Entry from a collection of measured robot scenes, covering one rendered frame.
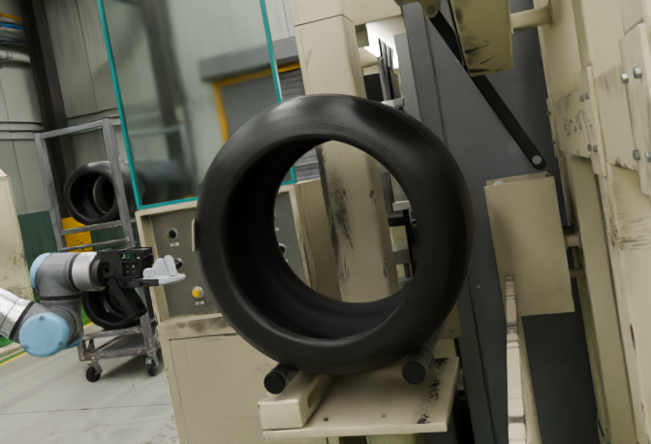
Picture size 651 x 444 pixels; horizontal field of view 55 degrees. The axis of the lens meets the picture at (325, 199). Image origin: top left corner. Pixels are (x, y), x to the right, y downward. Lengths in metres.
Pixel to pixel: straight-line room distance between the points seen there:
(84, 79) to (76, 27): 0.98
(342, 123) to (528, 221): 0.50
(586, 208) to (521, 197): 0.14
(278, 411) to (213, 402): 0.83
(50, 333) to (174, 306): 0.76
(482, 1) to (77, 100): 12.02
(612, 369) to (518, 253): 0.32
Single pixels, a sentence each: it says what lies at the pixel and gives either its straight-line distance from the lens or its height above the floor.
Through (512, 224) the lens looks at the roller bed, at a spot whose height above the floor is 1.11.
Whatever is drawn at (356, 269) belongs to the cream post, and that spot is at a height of 1.04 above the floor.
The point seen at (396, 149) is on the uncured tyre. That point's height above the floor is 1.31.
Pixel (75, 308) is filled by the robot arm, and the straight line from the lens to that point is 1.59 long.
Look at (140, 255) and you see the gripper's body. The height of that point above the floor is 1.18.
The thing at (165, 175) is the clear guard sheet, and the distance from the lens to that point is 2.05.
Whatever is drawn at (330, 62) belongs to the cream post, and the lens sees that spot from 1.55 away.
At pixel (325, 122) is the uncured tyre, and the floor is 1.38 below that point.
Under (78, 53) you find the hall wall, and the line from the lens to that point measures 12.96.
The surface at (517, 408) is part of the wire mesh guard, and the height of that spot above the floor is 1.00.
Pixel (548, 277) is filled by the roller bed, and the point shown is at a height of 0.98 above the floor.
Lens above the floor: 1.30
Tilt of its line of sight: 3 degrees down
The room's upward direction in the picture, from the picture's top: 10 degrees counter-clockwise
